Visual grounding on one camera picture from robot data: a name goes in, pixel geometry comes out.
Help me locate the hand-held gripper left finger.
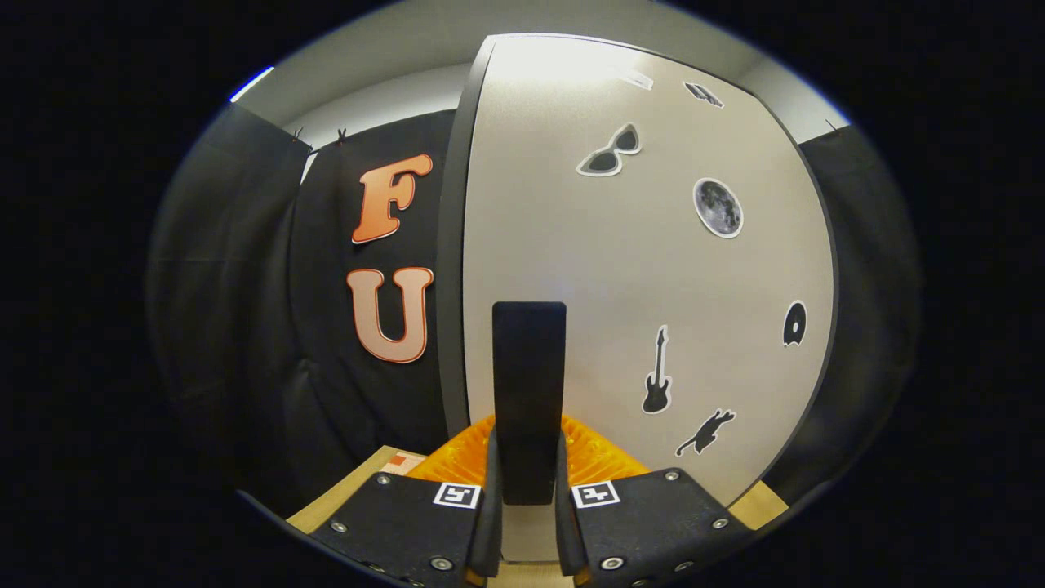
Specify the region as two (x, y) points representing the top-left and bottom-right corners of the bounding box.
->
(310, 412), (503, 588)

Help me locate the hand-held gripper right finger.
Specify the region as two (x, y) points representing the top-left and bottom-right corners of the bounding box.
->
(555, 415), (756, 588)

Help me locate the black door handle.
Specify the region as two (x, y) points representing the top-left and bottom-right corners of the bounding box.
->
(492, 301), (567, 506)

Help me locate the beige shoe cabinet door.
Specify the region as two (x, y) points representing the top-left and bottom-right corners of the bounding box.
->
(461, 34), (838, 564)

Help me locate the stack of books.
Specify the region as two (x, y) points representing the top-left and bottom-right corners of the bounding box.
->
(380, 452), (427, 479)

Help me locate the black backdrop cloth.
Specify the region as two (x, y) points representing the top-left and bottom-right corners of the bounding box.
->
(147, 102), (923, 523)

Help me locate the ceiling light panel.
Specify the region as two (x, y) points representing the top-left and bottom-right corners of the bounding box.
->
(229, 65), (276, 103)

